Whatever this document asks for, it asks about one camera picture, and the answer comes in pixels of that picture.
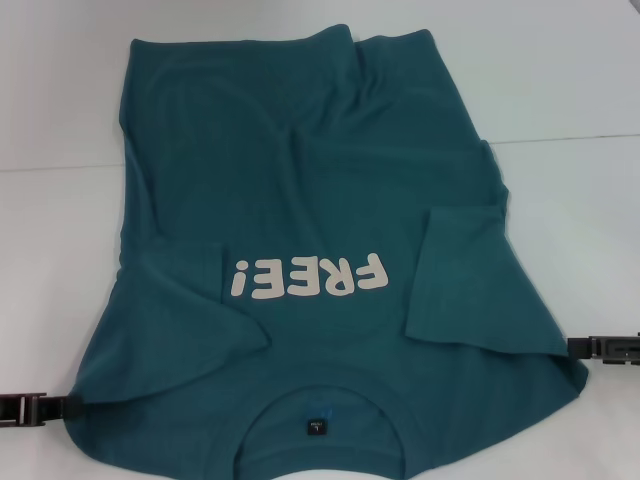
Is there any teal t-shirt with FREE print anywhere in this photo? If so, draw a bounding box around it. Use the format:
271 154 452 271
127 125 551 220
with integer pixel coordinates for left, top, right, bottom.
64 24 592 480

